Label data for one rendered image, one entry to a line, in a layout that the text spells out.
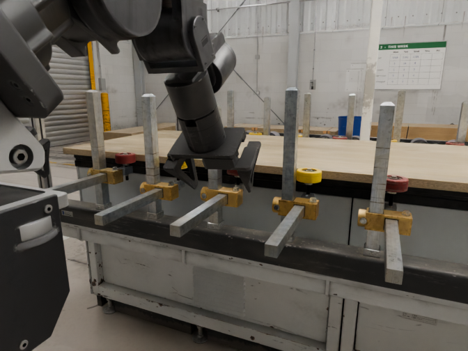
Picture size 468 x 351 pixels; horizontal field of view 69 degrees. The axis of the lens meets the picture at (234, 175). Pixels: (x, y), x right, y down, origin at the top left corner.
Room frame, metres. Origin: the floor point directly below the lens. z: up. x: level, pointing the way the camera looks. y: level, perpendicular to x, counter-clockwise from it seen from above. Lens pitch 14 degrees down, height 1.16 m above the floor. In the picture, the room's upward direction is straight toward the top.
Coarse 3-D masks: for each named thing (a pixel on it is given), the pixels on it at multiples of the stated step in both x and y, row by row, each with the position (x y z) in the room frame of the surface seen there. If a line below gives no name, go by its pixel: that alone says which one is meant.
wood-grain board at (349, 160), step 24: (120, 144) 1.66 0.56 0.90; (168, 144) 1.66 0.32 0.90; (240, 144) 1.66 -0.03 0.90; (264, 144) 1.66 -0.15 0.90; (312, 144) 1.66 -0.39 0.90; (336, 144) 1.66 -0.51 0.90; (360, 144) 1.66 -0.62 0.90; (408, 144) 1.66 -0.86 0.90; (432, 144) 1.66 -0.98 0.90; (264, 168) 1.17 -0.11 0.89; (336, 168) 1.13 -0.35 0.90; (360, 168) 1.13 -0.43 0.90; (408, 168) 1.13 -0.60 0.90; (432, 168) 1.13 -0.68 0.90; (456, 168) 1.13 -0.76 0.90
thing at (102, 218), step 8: (184, 184) 1.27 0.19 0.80; (152, 192) 1.10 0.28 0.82; (160, 192) 1.13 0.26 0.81; (128, 200) 1.02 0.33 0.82; (136, 200) 1.02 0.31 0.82; (144, 200) 1.05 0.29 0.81; (152, 200) 1.09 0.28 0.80; (112, 208) 0.94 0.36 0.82; (120, 208) 0.95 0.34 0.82; (128, 208) 0.98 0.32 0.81; (136, 208) 1.01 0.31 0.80; (96, 216) 0.89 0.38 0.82; (104, 216) 0.89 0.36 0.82; (112, 216) 0.92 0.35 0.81; (120, 216) 0.95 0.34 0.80; (96, 224) 0.89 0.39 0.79; (104, 224) 0.89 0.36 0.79
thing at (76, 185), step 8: (120, 168) 1.34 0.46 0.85; (128, 168) 1.35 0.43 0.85; (88, 176) 1.20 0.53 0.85; (96, 176) 1.20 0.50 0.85; (104, 176) 1.23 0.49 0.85; (64, 184) 1.09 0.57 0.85; (72, 184) 1.10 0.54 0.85; (80, 184) 1.13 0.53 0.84; (88, 184) 1.16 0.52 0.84; (96, 184) 1.19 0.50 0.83
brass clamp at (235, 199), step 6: (204, 192) 1.08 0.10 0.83; (210, 192) 1.07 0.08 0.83; (216, 192) 1.06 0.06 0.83; (222, 192) 1.05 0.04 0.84; (228, 192) 1.04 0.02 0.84; (234, 192) 1.04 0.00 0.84; (240, 192) 1.06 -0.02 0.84; (204, 198) 1.08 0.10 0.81; (210, 198) 1.07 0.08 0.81; (228, 198) 1.04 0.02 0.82; (234, 198) 1.04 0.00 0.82; (240, 198) 1.06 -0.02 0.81; (228, 204) 1.04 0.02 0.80; (234, 204) 1.04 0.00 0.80; (240, 204) 1.06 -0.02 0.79
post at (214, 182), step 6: (210, 174) 1.08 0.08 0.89; (216, 174) 1.07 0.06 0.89; (210, 180) 1.08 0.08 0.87; (216, 180) 1.07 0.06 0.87; (210, 186) 1.08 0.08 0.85; (216, 186) 1.07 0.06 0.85; (210, 216) 1.08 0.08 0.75; (216, 216) 1.07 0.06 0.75; (210, 222) 1.08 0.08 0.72; (216, 222) 1.07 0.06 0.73
